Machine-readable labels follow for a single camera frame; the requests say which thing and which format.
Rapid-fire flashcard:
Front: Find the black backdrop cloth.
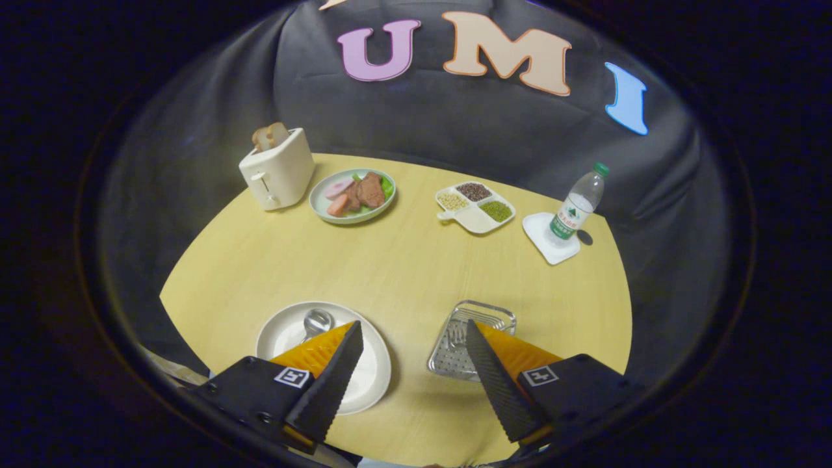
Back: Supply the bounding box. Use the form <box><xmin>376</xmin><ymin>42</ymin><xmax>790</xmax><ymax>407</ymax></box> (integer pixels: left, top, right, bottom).
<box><xmin>97</xmin><ymin>0</ymin><xmax>735</xmax><ymax>391</ymax></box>

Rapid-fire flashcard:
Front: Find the metal mesh tray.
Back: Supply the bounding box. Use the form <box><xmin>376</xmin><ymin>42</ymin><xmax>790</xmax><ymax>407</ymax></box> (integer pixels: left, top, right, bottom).
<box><xmin>427</xmin><ymin>300</ymin><xmax>517</xmax><ymax>382</ymax></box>

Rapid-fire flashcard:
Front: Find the cream white toaster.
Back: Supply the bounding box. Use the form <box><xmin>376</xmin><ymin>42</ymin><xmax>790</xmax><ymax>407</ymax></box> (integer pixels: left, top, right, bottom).
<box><xmin>239</xmin><ymin>127</ymin><xmax>316</xmax><ymax>211</ymax></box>

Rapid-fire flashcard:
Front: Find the pale green round plate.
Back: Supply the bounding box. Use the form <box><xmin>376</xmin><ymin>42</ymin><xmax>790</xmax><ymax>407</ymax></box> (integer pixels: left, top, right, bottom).
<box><xmin>309</xmin><ymin>168</ymin><xmax>397</xmax><ymax>226</ymax></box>

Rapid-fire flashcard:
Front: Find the white divided dish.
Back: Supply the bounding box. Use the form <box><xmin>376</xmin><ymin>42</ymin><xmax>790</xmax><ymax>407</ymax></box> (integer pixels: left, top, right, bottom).
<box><xmin>435</xmin><ymin>181</ymin><xmax>517</xmax><ymax>235</ymax></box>

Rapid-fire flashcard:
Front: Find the clear plastic water bottle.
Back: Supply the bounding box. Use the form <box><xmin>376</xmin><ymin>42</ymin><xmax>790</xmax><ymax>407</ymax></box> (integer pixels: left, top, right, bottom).
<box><xmin>550</xmin><ymin>162</ymin><xmax>610</xmax><ymax>242</ymax></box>

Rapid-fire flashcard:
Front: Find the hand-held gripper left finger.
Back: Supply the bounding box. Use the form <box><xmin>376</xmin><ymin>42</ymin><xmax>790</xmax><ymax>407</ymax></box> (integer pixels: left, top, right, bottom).
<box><xmin>195</xmin><ymin>320</ymin><xmax>365</xmax><ymax>456</ymax></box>

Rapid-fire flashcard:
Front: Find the metal spoon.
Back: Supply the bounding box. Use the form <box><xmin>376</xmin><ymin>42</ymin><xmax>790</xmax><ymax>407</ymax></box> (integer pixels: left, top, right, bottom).
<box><xmin>298</xmin><ymin>309</ymin><xmax>335</xmax><ymax>346</ymax></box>

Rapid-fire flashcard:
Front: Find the brown meat slice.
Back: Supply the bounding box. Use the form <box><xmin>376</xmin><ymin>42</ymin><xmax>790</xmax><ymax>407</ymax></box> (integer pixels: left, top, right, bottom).
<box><xmin>346</xmin><ymin>172</ymin><xmax>387</xmax><ymax>211</ymax></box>

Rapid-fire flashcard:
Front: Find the white square coaster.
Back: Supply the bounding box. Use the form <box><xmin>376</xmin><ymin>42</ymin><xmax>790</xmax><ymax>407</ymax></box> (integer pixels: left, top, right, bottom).
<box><xmin>522</xmin><ymin>212</ymin><xmax>581</xmax><ymax>266</ymax></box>

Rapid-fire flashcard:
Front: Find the white round plate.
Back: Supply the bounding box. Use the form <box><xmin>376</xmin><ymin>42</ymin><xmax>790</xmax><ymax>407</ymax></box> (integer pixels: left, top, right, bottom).
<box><xmin>255</xmin><ymin>301</ymin><xmax>393</xmax><ymax>415</ymax></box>

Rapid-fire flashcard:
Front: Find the green lettuce leaf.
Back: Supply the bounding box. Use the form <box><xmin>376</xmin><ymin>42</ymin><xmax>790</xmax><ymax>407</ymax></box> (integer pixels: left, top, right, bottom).
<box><xmin>352</xmin><ymin>173</ymin><xmax>395</xmax><ymax>201</ymax></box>

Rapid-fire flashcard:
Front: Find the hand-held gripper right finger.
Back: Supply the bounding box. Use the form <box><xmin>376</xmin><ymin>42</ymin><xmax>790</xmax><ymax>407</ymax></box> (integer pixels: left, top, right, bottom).
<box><xmin>465</xmin><ymin>319</ymin><xmax>645</xmax><ymax>449</ymax></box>

